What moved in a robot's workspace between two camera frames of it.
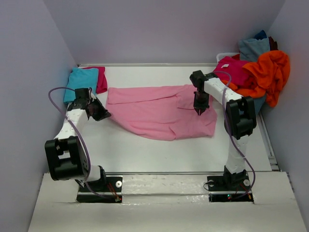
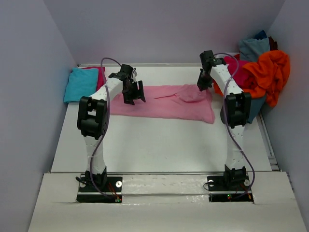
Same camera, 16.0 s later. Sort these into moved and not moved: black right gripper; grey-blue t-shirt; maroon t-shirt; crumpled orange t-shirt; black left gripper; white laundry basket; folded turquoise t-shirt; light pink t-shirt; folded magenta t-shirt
Moved: light pink t-shirt; black right gripper; black left gripper
Not moved: folded magenta t-shirt; maroon t-shirt; folded turquoise t-shirt; crumpled orange t-shirt; grey-blue t-shirt; white laundry basket
